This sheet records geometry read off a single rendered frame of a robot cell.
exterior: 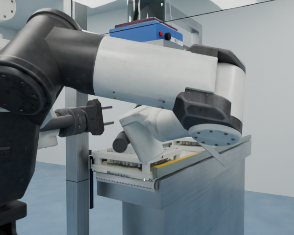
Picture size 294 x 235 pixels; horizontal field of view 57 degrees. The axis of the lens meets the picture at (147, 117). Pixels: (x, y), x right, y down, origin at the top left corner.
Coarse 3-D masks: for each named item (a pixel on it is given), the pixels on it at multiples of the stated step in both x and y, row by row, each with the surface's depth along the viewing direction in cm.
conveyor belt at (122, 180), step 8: (184, 152) 139; (192, 152) 139; (200, 160) 122; (96, 176) 102; (104, 176) 100; (112, 176) 97; (120, 176) 96; (128, 176) 94; (120, 184) 96; (128, 184) 94; (136, 184) 92; (144, 184) 90; (152, 184) 88
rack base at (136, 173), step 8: (168, 160) 105; (96, 168) 98; (104, 168) 96; (112, 168) 94; (120, 168) 92; (128, 168) 92; (136, 168) 92; (152, 168) 92; (136, 176) 88; (144, 176) 87; (152, 176) 88
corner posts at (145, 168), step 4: (176, 156) 104; (96, 160) 99; (100, 160) 99; (96, 164) 99; (100, 164) 99; (144, 164) 87; (148, 164) 87; (144, 168) 87; (148, 168) 87; (144, 172) 87; (148, 172) 87
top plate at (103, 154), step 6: (102, 150) 102; (168, 150) 101; (174, 150) 101; (180, 150) 105; (96, 156) 98; (102, 156) 96; (108, 156) 95; (114, 156) 93; (120, 156) 92; (126, 156) 90; (132, 156) 90; (168, 156) 97; (132, 162) 89; (138, 162) 88; (144, 162) 86; (150, 162) 87
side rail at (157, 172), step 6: (246, 138) 185; (234, 144) 161; (204, 150) 124; (216, 150) 134; (222, 150) 142; (192, 156) 110; (198, 156) 115; (204, 156) 121; (174, 162) 97; (180, 162) 101; (186, 162) 105; (192, 162) 110; (156, 168) 87; (162, 168) 90; (168, 168) 93; (174, 168) 97; (156, 174) 87; (162, 174) 90
